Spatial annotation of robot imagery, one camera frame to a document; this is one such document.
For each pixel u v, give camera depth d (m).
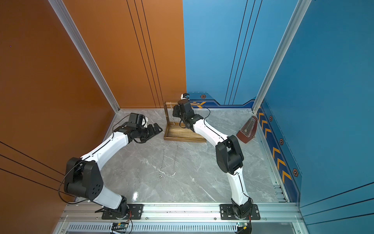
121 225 0.72
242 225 0.72
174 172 0.87
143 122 0.74
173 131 1.06
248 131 0.95
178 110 0.82
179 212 0.76
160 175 0.87
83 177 0.44
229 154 0.55
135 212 0.74
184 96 0.81
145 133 0.76
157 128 0.79
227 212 0.72
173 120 1.03
